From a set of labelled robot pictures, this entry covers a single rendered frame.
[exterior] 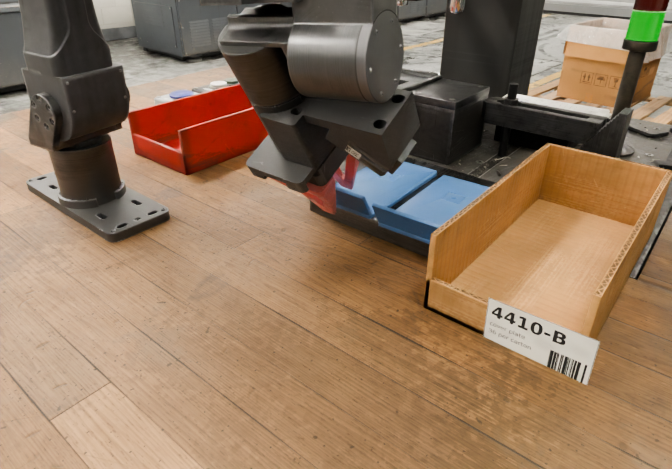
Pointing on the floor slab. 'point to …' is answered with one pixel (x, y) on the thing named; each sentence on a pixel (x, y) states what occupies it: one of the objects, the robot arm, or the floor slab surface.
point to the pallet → (602, 105)
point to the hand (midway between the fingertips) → (336, 194)
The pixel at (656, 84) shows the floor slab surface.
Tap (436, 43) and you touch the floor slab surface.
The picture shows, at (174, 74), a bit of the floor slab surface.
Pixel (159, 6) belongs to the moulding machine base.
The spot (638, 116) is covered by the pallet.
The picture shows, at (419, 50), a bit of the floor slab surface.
